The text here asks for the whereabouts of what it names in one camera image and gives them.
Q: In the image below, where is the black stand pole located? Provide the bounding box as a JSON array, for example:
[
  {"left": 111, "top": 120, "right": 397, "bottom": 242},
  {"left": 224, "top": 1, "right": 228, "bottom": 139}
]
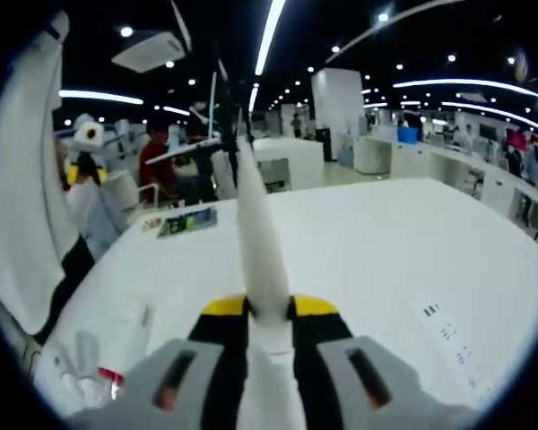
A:
[{"left": 195, "top": 44, "right": 257, "bottom": 202}]

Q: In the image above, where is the white skincare tube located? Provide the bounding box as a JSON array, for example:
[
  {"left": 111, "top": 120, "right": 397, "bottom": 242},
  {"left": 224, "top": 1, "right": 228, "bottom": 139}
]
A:
[{"left": 234, "top": 136, "right": 297, "bottom": 357}]

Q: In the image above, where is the ceiling air conditioner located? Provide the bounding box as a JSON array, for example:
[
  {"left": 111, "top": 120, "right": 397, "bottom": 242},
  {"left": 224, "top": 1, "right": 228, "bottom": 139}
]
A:
[{"left": 110, "top": 30, "right": 188, "bottom": 73}]

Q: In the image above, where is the long ceiling light strip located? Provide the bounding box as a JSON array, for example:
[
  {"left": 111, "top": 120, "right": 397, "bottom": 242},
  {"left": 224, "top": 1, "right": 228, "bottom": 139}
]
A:
[{"left": 253, "top": 0, "right": 289, "bottom": 77}]

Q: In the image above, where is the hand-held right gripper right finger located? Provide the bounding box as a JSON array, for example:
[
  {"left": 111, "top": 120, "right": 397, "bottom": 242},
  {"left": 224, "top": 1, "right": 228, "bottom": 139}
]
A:
[{"left": 289, "top": 293, "right": 476, "bottom": 430}]

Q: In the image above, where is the white chair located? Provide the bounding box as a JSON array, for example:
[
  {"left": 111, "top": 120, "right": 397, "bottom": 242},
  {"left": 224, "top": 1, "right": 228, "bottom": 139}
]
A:
[{"left": 137, "top": 181, "right": 186, "bottom": 212}]

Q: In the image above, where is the white tilted board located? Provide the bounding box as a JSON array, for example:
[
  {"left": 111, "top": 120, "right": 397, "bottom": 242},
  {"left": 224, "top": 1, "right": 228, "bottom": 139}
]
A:
[{"left": 145, "top": 136, "right": 221, "bottom": 168}]

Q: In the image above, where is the blue storage box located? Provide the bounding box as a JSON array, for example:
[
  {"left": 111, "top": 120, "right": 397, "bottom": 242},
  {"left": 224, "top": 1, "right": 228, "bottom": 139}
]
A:
[{"left": 396, "top": 125, "right": 421, "bottom": 144}]

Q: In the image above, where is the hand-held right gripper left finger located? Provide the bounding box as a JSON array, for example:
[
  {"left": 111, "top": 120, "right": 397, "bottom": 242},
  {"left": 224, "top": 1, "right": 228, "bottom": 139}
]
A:
[{"left": 66, "top": 295, "right": 253, "bottom": 430}]

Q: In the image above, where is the white square column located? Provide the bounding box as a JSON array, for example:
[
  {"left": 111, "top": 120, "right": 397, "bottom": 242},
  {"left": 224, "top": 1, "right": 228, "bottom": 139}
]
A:
[{"left": 311, "top": 67, "right": 364, "bottom": 168}]

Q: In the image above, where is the long white office desk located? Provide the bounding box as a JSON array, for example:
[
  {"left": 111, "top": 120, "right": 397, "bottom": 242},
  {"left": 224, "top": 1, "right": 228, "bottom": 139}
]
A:
[{"left": 356, "top": 133, "right": 538, "bottom": 229}]

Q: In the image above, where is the white cabinet desk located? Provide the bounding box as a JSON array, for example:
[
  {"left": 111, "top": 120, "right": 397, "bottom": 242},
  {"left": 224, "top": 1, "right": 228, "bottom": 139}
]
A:
[{"left": 250, "top": 136, "right": 326, "bottom": 192}]

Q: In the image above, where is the green silver skincare sachet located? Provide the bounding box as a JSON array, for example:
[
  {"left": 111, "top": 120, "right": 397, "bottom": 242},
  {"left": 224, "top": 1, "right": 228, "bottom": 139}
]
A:
[{"left": 156, "top": 206, "right": 220, "bottom": 240}]

